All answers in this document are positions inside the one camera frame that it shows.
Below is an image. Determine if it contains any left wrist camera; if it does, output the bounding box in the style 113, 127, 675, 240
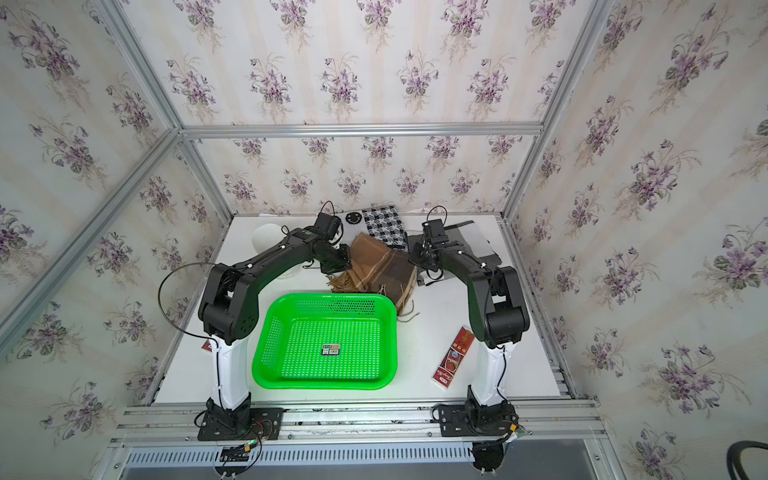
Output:
311, 212, 342, 242

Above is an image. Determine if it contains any red packet on right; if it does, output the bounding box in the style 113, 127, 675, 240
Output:
432, 326, 475, 389

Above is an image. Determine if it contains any sticker label in basket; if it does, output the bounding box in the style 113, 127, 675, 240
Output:
321, 344, 341, 356

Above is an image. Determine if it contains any black chair edge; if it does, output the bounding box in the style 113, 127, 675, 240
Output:
726, 440, 768, 480

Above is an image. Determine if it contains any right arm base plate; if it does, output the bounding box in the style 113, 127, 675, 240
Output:
430, 401, 519, 437

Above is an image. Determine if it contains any white cup with utensils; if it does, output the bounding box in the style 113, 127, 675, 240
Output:
249, 223, 301, 280

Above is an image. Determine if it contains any aluminium front rail frame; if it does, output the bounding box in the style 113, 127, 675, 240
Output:
91, 398, 626, 479

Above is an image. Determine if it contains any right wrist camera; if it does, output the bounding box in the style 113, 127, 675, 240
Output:
422, 220, 449, 245

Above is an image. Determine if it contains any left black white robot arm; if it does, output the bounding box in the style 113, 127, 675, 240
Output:
198, 219, 351, 414

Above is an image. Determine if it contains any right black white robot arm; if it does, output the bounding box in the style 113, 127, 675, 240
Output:
409, 235, 530, 407

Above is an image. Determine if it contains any brown plaid scarf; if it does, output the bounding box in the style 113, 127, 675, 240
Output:
328, 233, 418, 322

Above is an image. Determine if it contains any small circuit board with wires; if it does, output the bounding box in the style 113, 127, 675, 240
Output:
219, 445, 251, 463

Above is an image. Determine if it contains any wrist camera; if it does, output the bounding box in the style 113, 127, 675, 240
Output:
311, 212, 342, 242
422, 220, 449, 245

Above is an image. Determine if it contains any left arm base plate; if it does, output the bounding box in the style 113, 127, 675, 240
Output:
195, 408, 285, 442

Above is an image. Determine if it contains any green plastic mesh basket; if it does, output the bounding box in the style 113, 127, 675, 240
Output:
252, 293, 398, 390

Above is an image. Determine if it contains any white black smiley scarf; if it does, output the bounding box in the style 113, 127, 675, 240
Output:
344, 205, 409, 252

